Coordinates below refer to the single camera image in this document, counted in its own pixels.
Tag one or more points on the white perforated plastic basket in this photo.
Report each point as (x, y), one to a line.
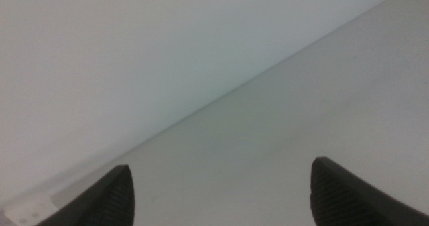
(30, 209)

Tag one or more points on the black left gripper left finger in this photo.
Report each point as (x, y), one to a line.
(110, 202)

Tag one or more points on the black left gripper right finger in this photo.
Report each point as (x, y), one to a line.
(342, 199)

